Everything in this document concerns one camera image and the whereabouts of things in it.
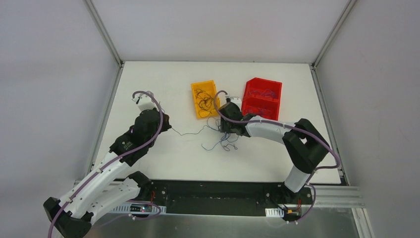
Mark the blue wire bundle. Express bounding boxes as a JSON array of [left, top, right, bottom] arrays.
[[201, 117, 240, 152]]

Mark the red plastic bin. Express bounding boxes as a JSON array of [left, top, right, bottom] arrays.
[[241, 77, 282, 120]]

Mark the purple single wire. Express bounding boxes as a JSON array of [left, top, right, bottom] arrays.
[[249, 88, 278, 99]]

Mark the black striped single wire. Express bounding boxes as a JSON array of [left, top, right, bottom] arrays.
[[194, 88, 220, 119]]

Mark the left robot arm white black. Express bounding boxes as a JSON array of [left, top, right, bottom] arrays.
[[43, 91, 171, 238]]

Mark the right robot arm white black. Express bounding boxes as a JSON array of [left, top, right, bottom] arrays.
[[218, 99, 329, 203]]

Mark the yellow plastic bin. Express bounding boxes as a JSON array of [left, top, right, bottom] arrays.
[[191, 80, 220, 119]]

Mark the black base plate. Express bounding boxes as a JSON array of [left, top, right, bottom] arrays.
[[134, 179, 313, 217]]

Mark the right white slotted cable duct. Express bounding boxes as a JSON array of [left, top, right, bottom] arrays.
[[265, 208, 284, 218]]

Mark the white slotted cable duct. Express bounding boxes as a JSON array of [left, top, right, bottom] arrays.
[[265, 208, 284, 218], [109, 202, 166, 215]]

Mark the left white slotted cable duct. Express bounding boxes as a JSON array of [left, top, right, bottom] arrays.
[[109, 202, 166, 215]]

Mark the aluminium frame rail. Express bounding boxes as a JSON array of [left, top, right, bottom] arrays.
[[69, 179, 366, 208]]

